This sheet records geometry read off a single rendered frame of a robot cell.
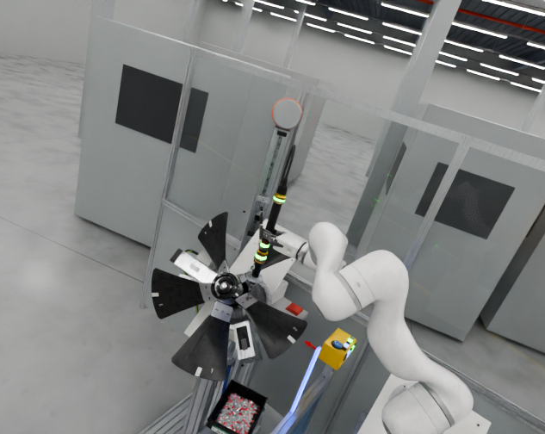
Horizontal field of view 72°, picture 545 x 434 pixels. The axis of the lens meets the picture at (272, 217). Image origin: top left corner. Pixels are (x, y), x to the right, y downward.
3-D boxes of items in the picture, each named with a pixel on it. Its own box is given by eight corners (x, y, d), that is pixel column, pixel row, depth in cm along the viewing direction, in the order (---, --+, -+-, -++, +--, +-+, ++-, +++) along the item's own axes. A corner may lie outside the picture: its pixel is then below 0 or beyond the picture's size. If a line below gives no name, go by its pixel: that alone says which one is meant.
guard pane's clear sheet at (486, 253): (167, 198, 276) (195, 55, 241) (550, 426, 168) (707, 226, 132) (166, 199, 276) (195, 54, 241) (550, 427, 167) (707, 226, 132)
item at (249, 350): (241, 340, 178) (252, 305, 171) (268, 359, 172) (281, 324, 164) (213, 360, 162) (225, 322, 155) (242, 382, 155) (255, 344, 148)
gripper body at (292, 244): (294, 264, 135) (269, 250, 139) (307, 257, 143) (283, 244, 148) (301, 246, 132) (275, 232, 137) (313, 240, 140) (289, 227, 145)
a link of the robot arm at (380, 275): (410, 419, 103) (459, 387, 104) (435, 452, 92) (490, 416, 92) (325, 270, 94) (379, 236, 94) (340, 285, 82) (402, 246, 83)
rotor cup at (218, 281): (224, 275, 170) (213, 264, 159) (253, 282, 165) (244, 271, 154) (213, 306, 164) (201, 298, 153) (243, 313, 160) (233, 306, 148)
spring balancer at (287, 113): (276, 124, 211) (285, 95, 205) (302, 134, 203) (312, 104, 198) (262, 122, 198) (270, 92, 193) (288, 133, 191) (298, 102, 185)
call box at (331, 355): (331, 344, 181) (338, 326, 177) (349, 356, 177) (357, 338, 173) (316, 360, 168) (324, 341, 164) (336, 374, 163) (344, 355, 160)
